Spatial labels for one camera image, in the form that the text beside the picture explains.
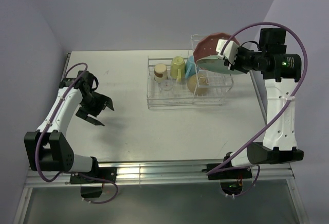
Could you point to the clear drinking glass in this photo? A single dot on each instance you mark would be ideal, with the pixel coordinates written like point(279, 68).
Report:
point(167, 88)

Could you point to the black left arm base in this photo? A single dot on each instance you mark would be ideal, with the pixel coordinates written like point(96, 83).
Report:
point(92, 184)

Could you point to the blue ceramic mug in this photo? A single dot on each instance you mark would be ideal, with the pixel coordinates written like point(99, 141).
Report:
point(191, 68)

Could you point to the yellow ceramic mug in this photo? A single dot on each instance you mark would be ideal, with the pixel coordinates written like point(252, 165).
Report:
point(177, 70)

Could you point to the pink dotted plate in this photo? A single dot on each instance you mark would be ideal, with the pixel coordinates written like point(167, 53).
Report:
point(207, 46)

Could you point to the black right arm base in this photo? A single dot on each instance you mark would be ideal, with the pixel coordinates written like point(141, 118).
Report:
point(231, 173)

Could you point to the beige ceramic bowl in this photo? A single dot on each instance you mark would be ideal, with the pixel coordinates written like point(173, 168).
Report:
point(197, 84)

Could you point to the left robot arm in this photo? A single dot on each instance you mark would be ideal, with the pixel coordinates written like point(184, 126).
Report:
point(47, 148)

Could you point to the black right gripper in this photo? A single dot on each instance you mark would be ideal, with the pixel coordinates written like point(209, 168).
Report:
point(236, 66)

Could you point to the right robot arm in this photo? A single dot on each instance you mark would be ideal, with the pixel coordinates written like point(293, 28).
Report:
point(282, 74)

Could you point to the metal tin cup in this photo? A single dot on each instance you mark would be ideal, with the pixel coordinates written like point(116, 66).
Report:
point(160, 72)

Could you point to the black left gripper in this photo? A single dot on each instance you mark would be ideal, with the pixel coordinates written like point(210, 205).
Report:
point(103, 101)

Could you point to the green ceramic plate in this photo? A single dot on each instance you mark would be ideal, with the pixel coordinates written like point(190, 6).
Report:
point(214, 64)

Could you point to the aluminium frame rail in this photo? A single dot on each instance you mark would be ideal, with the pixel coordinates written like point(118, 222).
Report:
point(161, 172)

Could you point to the white wire dish rack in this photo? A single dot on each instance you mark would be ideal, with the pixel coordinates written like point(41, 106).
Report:
point(218, 87)

